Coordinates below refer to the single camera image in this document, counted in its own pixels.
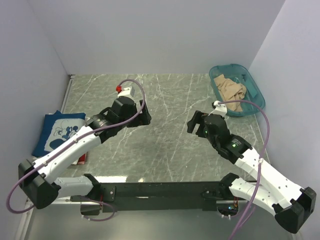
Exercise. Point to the beige t shirt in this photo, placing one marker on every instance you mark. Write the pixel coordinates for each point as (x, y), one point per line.
(228, 89)

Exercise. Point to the teal plastic bin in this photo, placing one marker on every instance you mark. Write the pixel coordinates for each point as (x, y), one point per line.
(238, 74)

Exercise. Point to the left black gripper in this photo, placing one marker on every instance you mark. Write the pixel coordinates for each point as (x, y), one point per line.
(140, 115)

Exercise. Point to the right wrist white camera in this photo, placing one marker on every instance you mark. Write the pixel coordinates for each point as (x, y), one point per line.
(219, 108)

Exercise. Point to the wrist white camera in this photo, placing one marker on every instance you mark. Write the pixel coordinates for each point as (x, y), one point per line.
(128, 92)
(219, 108)

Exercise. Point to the red folded t shirt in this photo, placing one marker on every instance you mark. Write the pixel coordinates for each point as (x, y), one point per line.
(81, 160)

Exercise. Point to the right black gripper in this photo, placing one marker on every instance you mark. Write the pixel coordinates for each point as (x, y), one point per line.
(200, 123)

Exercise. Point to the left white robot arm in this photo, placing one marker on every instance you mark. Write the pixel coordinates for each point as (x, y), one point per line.
(41, 180)

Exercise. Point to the blue folded printed t shirt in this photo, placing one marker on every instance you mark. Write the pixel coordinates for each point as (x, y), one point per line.
(57, 128)

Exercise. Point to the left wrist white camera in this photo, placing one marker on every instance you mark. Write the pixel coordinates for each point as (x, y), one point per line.
(128, 92)

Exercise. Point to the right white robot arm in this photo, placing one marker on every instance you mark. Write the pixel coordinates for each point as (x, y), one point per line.
(289, 203)

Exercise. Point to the black base beam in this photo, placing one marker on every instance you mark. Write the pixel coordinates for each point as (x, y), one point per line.
(143, 196)

